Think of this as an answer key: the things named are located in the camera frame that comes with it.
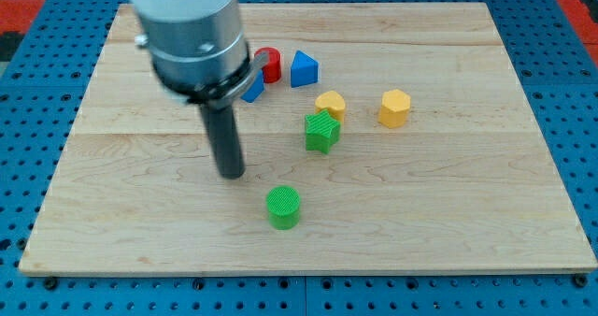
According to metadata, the green cylinder block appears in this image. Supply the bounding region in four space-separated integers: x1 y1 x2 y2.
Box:
265 185 301 230

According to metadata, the blue triangle block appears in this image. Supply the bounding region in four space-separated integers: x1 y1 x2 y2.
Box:
291 50 320 88

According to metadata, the yellow hexagon block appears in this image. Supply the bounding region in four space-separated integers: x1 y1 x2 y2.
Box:
378 89 411 128

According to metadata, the blue cube block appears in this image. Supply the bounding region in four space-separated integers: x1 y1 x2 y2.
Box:
241 71 264 103

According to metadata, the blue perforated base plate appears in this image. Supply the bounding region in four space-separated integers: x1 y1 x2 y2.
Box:
1 0 597 315

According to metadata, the red cylinder block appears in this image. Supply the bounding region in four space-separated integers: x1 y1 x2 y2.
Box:
254 47 282 83

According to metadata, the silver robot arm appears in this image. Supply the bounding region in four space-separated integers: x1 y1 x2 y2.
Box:
129 0 269 179

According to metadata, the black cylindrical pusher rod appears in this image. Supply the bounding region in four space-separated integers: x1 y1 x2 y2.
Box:
200 105 245 180

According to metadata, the green star block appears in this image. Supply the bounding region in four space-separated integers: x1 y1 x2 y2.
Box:
305 109 341 154

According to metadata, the wooden board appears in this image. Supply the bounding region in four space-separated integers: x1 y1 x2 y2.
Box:
20 3 597 278

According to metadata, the yellow heart block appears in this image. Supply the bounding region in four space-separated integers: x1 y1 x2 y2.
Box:
314 91 347 124

